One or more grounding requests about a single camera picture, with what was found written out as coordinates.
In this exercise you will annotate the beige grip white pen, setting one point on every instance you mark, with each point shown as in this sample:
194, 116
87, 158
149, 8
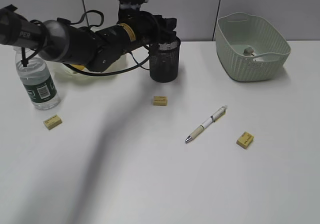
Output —
212, 119

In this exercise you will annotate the yellow mango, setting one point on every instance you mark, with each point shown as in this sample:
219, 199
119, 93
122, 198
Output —
78, 67

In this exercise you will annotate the yellow eraser left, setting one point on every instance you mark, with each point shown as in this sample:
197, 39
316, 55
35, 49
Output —
52, 122

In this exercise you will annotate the clear plastic water bottle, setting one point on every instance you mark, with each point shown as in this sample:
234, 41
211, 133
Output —
37, 81

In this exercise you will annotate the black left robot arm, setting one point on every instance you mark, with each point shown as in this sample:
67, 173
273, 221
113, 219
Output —
60, 41

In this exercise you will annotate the black mesh pen holder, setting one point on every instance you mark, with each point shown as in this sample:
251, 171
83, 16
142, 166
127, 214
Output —
164, 64

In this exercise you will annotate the yellow eraser right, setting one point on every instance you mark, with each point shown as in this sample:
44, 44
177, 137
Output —
245, 140

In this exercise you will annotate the white waste paper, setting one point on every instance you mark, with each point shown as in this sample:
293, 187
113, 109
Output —
249, 52

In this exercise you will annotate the yellow eraser near holder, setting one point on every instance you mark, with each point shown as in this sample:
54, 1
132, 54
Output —
160, 101

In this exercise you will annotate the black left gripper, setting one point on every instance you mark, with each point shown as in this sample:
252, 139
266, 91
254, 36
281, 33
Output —
141, 28

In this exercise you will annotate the light green plastic basket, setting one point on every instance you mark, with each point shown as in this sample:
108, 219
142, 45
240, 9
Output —
235, 32

